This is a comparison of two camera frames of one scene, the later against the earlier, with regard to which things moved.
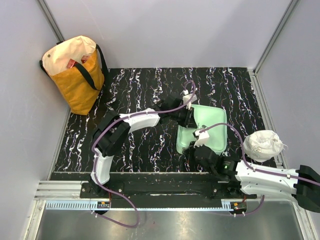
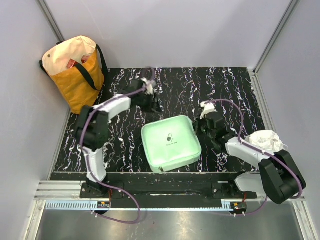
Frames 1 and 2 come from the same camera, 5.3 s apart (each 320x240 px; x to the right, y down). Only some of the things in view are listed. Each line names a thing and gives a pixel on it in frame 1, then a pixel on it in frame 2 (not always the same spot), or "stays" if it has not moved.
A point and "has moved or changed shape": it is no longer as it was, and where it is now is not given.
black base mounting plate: [164, 190] stays
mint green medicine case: [211, 119] has moved or changed shape
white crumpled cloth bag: [263, 145] stays
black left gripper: [189, 121] -> [153, 107]
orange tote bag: [78, 65] stays
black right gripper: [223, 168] -> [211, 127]
